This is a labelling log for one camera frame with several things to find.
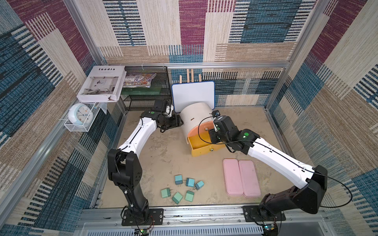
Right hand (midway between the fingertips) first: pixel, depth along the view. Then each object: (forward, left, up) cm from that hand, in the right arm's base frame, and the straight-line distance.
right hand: (212, 129), depth 78 cm
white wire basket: (-5, +63, +11) cm, 64 cm away
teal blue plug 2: (-19, +12, -23) cm, 32 cm away
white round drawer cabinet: (+15, +10, -5) cm, 19 cm away
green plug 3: (-26, +12, -24) cm, 37 cm away
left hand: (+9, +18, -5) cm, 21 cm away
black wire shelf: (+41, +49, -14) cm, 66 cm away
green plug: (-25, +25, -22) cm, 42 cm away
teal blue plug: (-17, +18, -24) cm, 35 cm away
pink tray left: (-17, -12, -23) cm, 31 cm away
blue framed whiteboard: (+36, +16, -6) cm, 39 cm away
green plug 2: (-27, +19, -23) cm, 40 cm away
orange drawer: (+4, +4, -3) cm, 6 cm away
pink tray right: (-20, -21, -23) cm, 37 cm away
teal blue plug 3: (-21, +7, -21) cm, 31 cm away
